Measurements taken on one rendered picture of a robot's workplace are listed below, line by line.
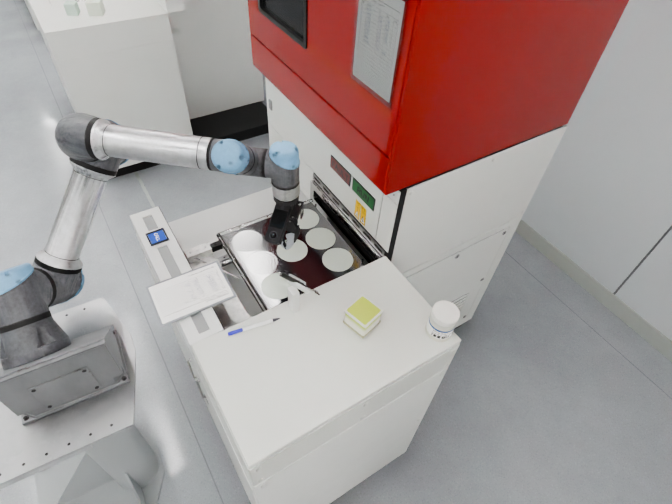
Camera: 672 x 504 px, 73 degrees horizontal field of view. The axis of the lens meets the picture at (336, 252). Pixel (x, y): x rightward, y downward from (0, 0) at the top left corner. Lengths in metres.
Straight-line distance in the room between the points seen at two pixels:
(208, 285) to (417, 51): 0.81
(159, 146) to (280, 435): 0.71
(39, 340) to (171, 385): 1.07
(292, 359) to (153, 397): 1.21
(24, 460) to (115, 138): 0.80
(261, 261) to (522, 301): 1.69
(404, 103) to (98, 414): 1.08
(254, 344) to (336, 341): 0.21
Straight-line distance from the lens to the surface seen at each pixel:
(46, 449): 1.40
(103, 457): 1.80
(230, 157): 1.05
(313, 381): 1.15
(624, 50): 2.50
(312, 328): 1.23
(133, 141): 1.15
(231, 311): 1.38
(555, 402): 2.47
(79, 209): 1.37
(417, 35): 0.99
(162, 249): 1.47
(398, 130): 1.09
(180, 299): 1.32
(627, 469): 2.50
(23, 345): 1.32
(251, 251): 1.49
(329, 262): 1.45
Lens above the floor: 2.00
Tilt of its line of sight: 48 degrees down
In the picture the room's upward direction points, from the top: 5 degrees clockwise
